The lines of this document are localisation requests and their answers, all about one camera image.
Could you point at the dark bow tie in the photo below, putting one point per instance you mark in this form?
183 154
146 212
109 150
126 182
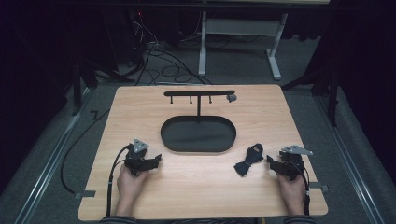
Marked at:
249 159

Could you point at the person's right hand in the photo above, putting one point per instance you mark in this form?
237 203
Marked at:
292 191

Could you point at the black equipment box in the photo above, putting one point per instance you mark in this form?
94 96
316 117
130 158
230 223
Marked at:
124 37

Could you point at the black metal floor stand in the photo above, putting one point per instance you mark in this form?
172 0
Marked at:
333 99
77 90

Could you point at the metal floor rail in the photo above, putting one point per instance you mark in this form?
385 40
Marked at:
46 172
351 168

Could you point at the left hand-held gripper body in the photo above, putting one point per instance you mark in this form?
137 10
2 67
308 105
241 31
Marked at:
136 154

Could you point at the white desk frame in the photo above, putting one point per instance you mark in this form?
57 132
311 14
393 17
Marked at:
239 27

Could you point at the black hook stand with tray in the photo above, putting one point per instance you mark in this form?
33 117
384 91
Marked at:
198 134

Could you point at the grey tape strip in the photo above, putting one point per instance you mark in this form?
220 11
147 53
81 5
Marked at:
319 187
84 194

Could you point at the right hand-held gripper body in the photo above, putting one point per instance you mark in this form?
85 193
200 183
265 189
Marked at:
294 163

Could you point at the person's left hand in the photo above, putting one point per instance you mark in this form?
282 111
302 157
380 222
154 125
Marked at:
130 185

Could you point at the small grey clip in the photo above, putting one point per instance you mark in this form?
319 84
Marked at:
231 98

